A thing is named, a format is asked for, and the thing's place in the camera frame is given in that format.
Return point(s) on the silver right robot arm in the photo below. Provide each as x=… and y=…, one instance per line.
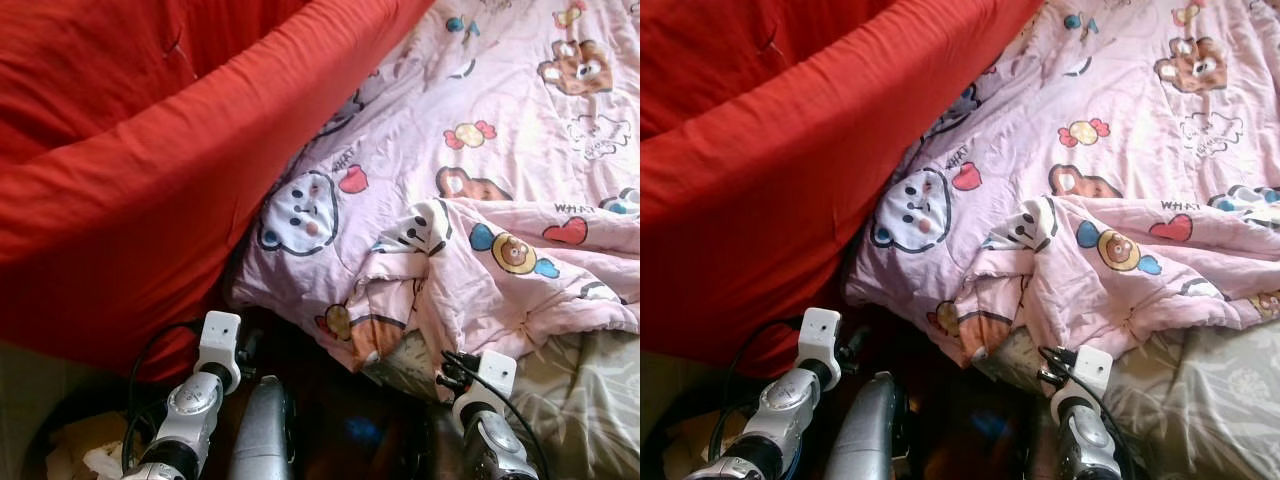
x=490, y=445
x=1085, y=445

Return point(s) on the beige printed bed sheet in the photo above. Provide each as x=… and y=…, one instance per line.
x=580, y=400
x=1200, y=400

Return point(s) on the pink cartoon print blanket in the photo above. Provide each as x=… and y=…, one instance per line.
x=1080, y=190
x=450, y=200

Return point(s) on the crumpled white paper trash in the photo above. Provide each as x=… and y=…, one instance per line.
x=105, y=465

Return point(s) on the red fabric mattress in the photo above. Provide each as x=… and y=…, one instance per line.
x=150, y=150
x=780, y=150

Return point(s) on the black round waste bin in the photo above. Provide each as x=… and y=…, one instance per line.
x=655, y=455
x=45, y=440

